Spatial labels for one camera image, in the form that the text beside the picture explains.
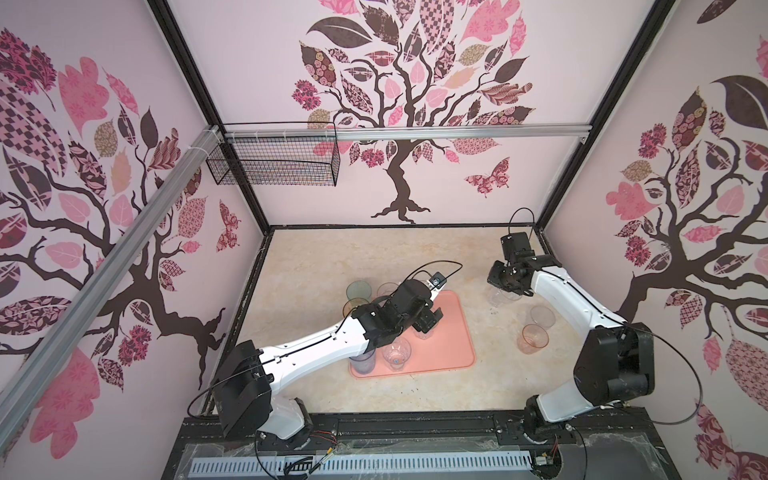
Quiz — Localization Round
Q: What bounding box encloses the clear small cup row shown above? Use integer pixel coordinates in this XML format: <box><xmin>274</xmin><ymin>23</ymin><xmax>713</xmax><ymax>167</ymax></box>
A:
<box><xmin>528</xmin><ymin>305</ymin><xmax>557</xmax><ymax>330</ymax></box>

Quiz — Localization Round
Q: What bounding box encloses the yellow plastic cup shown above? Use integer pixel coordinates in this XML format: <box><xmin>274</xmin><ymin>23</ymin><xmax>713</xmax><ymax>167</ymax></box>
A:
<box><xmin>342</xmin><ymin>298</ymin><xmax>370</xmax><ymax>319</ymax></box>

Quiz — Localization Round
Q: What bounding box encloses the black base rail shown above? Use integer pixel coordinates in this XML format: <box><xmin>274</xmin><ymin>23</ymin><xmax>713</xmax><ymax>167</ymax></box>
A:
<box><xmin>172</xmin><ymin>408</ymin><xmax>661</xmax><ymax>453</ymax></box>

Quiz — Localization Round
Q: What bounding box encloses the aluminium rail back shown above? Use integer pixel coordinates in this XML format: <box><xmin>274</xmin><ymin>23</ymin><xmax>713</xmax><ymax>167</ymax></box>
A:
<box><xmin>225</xmin><ymin>124</ymin><xmax>592</xmax><ymax>141</ymax></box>

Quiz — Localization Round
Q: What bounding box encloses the pink faceted plastic cup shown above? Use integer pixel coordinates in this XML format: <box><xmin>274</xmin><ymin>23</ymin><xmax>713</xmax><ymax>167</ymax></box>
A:
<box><xmin>517</xmin><ymin>324</ymin><xmax>549</xmax><ymax>355</ymax></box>

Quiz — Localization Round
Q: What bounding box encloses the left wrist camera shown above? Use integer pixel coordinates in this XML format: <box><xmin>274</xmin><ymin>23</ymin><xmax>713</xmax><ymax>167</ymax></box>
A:
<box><xmin>428</xmin><ymin>272</ymin><xmax>447</xmax><ymax>290</ymax></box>

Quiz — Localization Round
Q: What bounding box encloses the pink plastic tray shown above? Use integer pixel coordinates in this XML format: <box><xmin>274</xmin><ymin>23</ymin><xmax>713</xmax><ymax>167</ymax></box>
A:
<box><xmin>348</xmin><ymin>291</ymin><xmax>476</xmax><ymax>379</ymax></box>

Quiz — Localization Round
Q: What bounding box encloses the white slotted cable duct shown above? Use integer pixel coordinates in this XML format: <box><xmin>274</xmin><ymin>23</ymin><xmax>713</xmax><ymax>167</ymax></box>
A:
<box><xmin>186</xmin><ymin>451</ymin><xmax>532</xmax><ymax>479</ymax></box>

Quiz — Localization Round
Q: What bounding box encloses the clear ribbed cup row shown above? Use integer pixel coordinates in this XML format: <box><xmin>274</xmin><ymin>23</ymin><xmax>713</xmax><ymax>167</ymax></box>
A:
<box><xmin>487</xmin><ymin>286</ymin><xmax>521</xmax><ymax>308</ymax></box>

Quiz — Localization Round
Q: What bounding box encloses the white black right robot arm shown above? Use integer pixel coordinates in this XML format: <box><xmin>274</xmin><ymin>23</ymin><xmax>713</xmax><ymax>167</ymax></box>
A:
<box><xmin>488</xmin><ymin>232</ymin><xmax>655</xmax><ymax>437</ymax></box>

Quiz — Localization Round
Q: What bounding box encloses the aluminium rail left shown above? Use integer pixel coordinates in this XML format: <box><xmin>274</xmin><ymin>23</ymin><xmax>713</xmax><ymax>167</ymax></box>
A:
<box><xmin>1</xmin><ymin>125</ymin><xmax>221</xmax><ymax>448</ymax></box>

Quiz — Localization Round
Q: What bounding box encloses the black wire basket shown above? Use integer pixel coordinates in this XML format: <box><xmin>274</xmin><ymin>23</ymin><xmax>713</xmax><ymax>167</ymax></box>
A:
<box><xmin>206</xmin><ymin>120</ymin><xmax>341</xmax><ymax>187</ymax></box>

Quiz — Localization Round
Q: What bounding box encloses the blue plastic cup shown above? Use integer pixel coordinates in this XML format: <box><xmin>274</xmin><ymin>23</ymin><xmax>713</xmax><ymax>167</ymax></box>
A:
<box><xmin>349</xmin><ymin>350</ymin><xmax>376</xmax><ymax>375</ymax></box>

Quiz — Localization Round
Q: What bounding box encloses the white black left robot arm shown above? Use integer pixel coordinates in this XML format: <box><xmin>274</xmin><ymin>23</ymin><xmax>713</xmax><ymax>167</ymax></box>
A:
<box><xmin>211</xmin><ymin>273</ymin><xmax>447</xmax><ymax>443</ymax></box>

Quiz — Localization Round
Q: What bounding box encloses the green textured plastic cup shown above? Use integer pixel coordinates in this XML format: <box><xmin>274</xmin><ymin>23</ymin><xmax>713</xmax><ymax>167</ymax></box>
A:
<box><xmin>346</xmin><ymin>280</ymin><xmax>373</xmax><ymax>301</ymax></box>

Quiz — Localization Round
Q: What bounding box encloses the aluminium rail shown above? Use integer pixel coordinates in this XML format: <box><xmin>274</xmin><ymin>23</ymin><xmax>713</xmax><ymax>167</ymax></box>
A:
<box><xmin>225</xmin><ymin>124</ymin><xmax>592</xmax><ymax>141</ymax></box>
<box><xmin>1</xmin><ymin>125</ymin><xmax>221</xmax><ymax>448</ymax></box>

